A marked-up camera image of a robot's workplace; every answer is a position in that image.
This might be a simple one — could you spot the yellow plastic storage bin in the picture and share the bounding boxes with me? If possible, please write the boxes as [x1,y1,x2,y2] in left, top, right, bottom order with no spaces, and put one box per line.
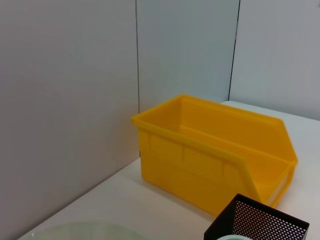
[131,93,299,217]

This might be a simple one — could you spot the black mesh pen holder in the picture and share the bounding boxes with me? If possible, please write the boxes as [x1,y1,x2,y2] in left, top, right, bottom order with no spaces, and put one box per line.
[203,193,310,240]

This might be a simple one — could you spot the pale green glass fruit plate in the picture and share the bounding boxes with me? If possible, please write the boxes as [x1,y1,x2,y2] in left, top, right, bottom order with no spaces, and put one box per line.
[17,221,151,240]

